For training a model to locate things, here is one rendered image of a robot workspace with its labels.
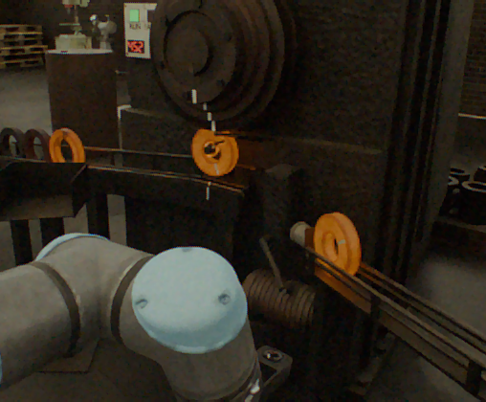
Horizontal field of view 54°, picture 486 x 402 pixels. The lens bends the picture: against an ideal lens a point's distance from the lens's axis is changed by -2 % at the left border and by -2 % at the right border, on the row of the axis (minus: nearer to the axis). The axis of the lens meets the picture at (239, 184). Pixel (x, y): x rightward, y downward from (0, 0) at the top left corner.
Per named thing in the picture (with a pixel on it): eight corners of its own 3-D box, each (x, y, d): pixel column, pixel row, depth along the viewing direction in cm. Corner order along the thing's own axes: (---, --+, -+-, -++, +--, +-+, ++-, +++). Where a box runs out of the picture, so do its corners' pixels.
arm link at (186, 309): (165, 228, 46) (258, 254, 41) (193, 312, 53) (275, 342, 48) (99, 301, 39) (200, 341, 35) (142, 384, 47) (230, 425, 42)
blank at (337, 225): (334, 281, 119) (321, 284, 118) (319, 221, 123) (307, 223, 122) (368, 272, 105) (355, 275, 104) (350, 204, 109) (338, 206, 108)
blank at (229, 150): (191, 131, 153) (185, 133, 151) (230, 119, 144) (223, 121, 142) (206, 177, 155) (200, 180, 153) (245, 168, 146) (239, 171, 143)
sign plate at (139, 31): (129, 55, 174) (127, 3, 168) (186, 60, 161) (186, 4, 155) (125, 55, 172) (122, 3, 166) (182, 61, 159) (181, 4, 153)
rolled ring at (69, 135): (43, 139, 194) (50, 138, 196) (60, 181, 194) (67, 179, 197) (66, 122, 182) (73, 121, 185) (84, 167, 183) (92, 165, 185)
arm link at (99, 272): (4, 245, 45) (99, 281, 39) (95, 219, 55) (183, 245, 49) (8, 335, 47) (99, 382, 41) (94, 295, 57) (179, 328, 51)
